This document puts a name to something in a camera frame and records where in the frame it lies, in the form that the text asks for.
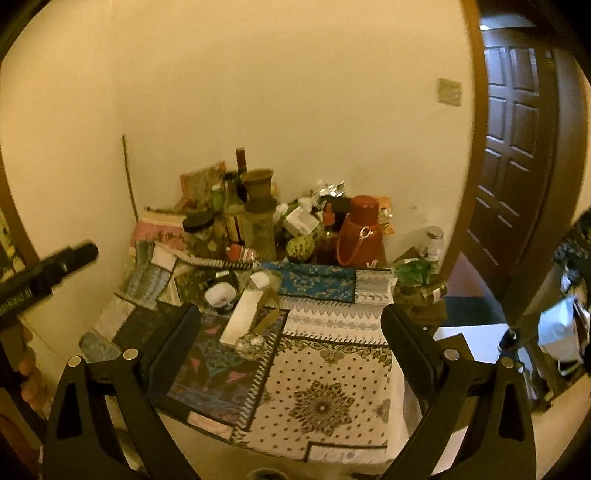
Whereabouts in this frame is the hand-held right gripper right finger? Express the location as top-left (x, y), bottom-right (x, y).
top-left (381, 304), bottom-right (539, 480)

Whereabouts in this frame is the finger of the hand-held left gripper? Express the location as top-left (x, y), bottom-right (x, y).
top-left (27, 240), bottom-right (100, 297)

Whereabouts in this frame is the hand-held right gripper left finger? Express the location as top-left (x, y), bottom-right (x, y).
top-left (41, 302), bottom-right (202, 480)

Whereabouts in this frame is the person's left hand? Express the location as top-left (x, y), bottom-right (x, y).
top-left (13, 323), bottom-right (52, 412)

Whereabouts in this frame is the white round jar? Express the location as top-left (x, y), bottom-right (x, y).
top-left (204, 281), bottom-right (239, 310)

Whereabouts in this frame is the green plant in glass jar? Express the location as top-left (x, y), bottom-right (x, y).
top-left (392, 257), bottom-right (447, 308)

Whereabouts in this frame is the long white box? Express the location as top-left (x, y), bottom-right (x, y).
top-left (220, 288), bottom-right (269, 348)

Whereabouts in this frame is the black white striped band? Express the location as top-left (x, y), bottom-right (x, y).
top-left (184, 255), bottom-right (260, 274)

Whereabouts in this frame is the dark floor mat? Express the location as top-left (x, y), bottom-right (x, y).
top-left (442, 295), bottom-right (509, 329)

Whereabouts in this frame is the clear jar with white lid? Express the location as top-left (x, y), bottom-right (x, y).
top-left (422, 226), bottom-right (445, 273)

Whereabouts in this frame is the patchwork patterned tablecloth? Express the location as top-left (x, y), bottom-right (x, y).
top-left (78, 222), bottom-right (408, 463)

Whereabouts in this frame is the pink cloth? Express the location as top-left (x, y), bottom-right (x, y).
top-left (131, 216), bottom-right (191, 250)

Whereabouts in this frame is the glass jar with black lid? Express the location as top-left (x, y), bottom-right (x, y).
top-left (183, 212), bottom-right (218, 257)

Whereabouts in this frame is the thin brown stick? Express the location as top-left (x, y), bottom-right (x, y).
top-left (120, 133), bottom-right (140, 223)

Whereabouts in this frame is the red thermos jug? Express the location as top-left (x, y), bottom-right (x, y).
top-left (335, 195), bottom-right (384, 269)

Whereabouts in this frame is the dark bottle with orange cap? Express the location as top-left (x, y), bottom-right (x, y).
top-left (316, 208), bottom-right (341, 267)

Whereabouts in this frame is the clear glass jar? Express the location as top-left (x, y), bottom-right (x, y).
top-left (244, 209), bottom-right (278, 262)

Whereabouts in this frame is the green custard apple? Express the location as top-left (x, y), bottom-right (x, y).
top-left (286, 234), bottom-right (317, 264)

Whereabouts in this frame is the clear glass bottle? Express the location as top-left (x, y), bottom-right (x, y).
top-left (223, 173), bottom-right (247, 244)

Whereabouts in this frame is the patterned paper bag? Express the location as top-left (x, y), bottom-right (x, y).
top-left (179, 161), bottom-right (227, 209)

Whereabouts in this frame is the small white carton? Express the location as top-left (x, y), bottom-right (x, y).
top-left (282, 207), bottom-right (320, 236)

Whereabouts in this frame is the white crumpled bag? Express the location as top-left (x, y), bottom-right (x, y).
top-left (537, 297), bottom-right (579, 348)

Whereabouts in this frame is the silver foil wrapper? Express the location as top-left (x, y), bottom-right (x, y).
top-left (313, 179), bottom-right (347, 200)

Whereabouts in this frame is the brown clay vase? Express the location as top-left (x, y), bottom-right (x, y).
top-left (239, 168), bottom-right (278, 213)

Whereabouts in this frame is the dark bottle with red cap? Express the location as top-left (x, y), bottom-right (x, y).
top-left (235, 148), bottom-right (250, 186)

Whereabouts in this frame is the dark brown panelled door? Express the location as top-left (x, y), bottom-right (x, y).
top-left (462, 27), bottom-right (579, 302)

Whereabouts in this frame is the wall switch plate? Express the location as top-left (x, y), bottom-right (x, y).
top-left (436, 77), bottom-right (464, 107)

